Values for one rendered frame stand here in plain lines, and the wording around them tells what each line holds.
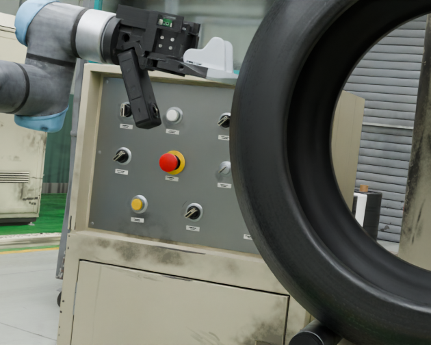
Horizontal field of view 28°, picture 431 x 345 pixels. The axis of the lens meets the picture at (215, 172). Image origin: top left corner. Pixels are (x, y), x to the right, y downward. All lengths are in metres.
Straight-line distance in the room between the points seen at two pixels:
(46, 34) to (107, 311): 0.77
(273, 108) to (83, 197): 0.92
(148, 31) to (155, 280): 0.74
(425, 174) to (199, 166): 0.59
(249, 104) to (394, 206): 9.71
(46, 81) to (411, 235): 0.62
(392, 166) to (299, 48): 9.73
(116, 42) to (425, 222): 0.56
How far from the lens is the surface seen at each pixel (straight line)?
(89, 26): 1.26
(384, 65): 10.91
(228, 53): 1.23
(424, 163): 1.40
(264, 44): 1.09
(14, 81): 1.23
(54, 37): 1.29
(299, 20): 1.07
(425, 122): 1.41
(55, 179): 12.20
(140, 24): 1.25
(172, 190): 1.85
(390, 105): 10.83
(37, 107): 1.28
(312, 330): 1.10
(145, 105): 1.23
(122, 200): 1.90
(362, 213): 8.05
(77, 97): 5.03
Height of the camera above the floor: 1.16
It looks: 3 degrees down
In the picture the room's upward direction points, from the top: 6 degrees clockwise
